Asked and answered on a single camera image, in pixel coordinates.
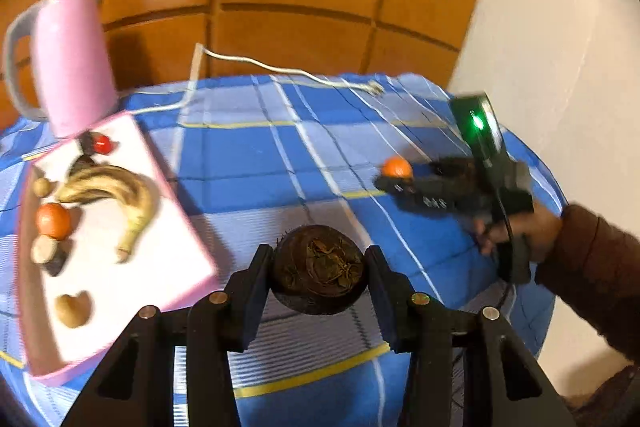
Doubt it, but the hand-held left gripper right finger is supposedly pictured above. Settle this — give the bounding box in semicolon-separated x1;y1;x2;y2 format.
365;245;568;427

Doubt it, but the pink electric kettle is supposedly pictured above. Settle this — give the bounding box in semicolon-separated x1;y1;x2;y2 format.
2;0;118;140

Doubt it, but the white power cord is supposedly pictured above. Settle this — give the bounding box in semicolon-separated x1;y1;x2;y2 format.
125;44;386;115

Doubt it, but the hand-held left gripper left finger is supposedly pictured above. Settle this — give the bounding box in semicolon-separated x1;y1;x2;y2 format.
60;244;275;427

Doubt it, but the pink shallow tray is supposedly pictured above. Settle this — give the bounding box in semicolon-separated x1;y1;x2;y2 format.
14;111;219;382

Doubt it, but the large orange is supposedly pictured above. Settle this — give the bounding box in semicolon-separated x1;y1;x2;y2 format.
35;203;72;240

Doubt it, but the person's dark clothing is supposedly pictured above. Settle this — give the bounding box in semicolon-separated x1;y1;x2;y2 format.
560;362;640;427

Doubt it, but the spotted yellow banana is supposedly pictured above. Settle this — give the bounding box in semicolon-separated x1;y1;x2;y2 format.
52;164;160;264

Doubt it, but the blue plaid tablecloth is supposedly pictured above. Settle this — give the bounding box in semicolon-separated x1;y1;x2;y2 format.
0;74;568;427

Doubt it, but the person's right hand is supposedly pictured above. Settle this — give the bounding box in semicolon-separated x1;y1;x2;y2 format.
472;201;563;264

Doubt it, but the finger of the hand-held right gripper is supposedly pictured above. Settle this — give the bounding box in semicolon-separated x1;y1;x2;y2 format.
410;159;476;182
374;176;452;214

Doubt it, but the small orange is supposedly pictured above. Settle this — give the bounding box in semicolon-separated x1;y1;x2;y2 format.
381;156;413;180

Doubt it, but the person's right forearm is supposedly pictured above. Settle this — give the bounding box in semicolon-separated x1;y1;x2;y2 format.
535;204;640;360

